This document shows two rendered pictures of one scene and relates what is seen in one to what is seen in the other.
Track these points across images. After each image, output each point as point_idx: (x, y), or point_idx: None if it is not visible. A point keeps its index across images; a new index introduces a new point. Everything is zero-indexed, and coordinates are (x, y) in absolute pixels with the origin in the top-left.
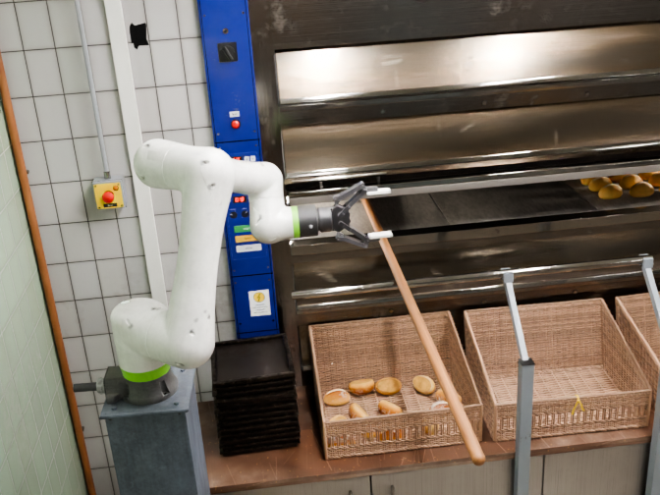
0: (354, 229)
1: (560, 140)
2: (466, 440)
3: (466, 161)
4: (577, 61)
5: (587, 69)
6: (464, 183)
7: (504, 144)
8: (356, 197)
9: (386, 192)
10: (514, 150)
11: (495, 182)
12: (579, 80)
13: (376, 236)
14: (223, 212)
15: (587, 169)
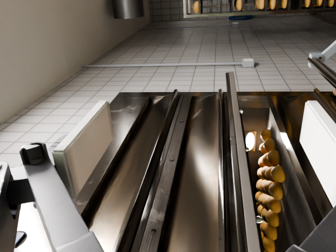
0: (305, 240)
1: (212, 172)
2: None
3: (223, 245)
4: (138, 164)
5: (147, 157)
6: (246, 226)
7: (209, 213)
8: (40, 200)
9: (99, 107)
10: (217, 203)
11: (245, 193)
12: (152, 156)
13: (332, 137)
14: None
15: (233, 133)
